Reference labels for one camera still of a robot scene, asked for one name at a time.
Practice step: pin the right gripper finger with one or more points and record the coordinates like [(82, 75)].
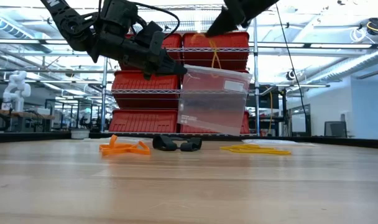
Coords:
[(234, 3), (227, 20)]

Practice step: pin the dark grey monitor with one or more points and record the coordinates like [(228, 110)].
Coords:
[(335, 130)]

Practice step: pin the black aluminium table frame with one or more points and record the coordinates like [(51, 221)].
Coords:
[(27, 136)]

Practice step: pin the orange rubber band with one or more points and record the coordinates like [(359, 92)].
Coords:
[(109, 151), (142, 152)]

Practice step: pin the black monitor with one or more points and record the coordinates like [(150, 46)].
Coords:
[(266, 101)]

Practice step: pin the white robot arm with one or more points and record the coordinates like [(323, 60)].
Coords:
[(16, 84)]

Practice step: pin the black framed whiteboard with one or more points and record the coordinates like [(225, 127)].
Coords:
[(298, 123)]

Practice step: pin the wooden workbench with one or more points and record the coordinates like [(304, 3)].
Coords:
[(21, 114)]

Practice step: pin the silver ventilation duct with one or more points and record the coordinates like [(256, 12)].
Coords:
[(347, 67)]

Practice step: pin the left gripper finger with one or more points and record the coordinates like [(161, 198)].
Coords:
[(173, 64), (172, 71)]

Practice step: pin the round ceiling camera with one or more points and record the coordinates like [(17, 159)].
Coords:
[(290, 75)]

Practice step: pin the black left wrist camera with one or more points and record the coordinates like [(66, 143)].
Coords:
[(150, 39)]

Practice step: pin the thin yellow rubber band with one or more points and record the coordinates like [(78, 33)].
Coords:
[(213, 53), (238, 148), (276, 152)]

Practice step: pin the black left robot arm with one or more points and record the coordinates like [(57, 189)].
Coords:
[(67, 25)]

